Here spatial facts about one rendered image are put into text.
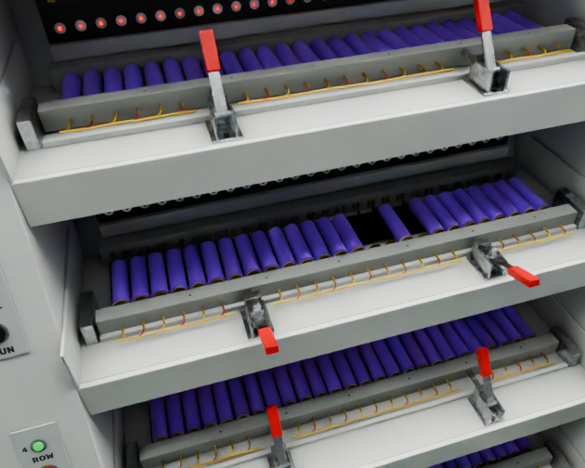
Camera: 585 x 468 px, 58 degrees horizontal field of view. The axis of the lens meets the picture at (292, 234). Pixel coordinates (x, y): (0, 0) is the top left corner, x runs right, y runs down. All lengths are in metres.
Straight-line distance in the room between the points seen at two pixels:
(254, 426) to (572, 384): 0.42
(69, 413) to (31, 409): 0.03
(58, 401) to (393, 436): 0.39
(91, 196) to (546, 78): 0.46
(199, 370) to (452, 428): 0.33
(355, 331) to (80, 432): 0.29
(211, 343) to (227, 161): 0.19
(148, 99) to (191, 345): 0.24
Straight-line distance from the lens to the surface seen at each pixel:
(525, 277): 0.58
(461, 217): 0.67
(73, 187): 0.48
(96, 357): 0.57
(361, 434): 0.70
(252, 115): 0.51
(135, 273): 0.61
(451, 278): 0.62
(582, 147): 0.73
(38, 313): 0.52
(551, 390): 0.79
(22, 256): 0.50
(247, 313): 0.54
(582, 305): 0.79
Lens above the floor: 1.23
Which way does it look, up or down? 20 degrees down
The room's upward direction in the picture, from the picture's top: 8 degrees counter-clockwise
